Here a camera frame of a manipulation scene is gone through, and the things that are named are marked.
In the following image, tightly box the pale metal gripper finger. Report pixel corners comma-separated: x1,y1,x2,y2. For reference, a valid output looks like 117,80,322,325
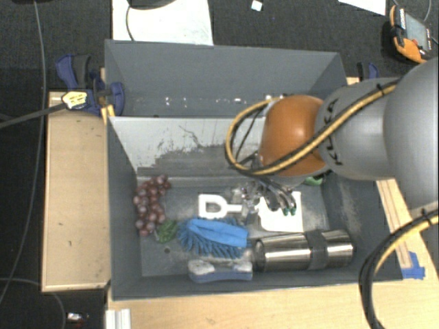
231,186,252,203
241,200,259,226

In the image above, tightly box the white plastic spatula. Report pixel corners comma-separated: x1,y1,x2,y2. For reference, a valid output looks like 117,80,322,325
197,191,305,233

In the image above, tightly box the blue bristle brush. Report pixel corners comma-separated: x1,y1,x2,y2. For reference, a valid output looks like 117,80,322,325
176,217,250,260

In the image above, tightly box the steel bottle with black band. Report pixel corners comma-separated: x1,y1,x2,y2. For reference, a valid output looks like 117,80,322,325
251,229,355,273

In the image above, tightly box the green toy leaf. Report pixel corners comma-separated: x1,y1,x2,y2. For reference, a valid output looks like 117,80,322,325
155,219,180,243

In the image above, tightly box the purple toy grape bunch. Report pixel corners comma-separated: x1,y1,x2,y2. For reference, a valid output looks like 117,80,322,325
132,173,173,238

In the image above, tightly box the grey metal bin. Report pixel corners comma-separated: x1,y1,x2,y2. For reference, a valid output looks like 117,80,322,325
104,39,404,302

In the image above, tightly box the pale wood board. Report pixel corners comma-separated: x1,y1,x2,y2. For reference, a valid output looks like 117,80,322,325
40,90,112,293

